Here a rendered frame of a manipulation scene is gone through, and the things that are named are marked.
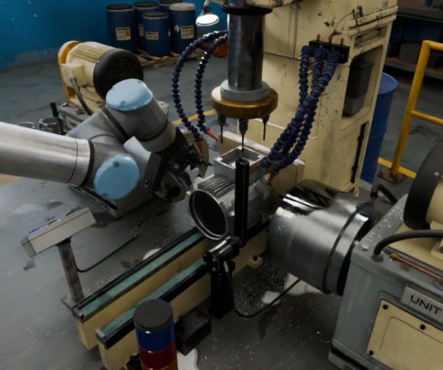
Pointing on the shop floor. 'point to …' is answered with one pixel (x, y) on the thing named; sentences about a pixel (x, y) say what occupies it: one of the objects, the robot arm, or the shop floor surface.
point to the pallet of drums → (154, 30)
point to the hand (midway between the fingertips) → (187, 188)
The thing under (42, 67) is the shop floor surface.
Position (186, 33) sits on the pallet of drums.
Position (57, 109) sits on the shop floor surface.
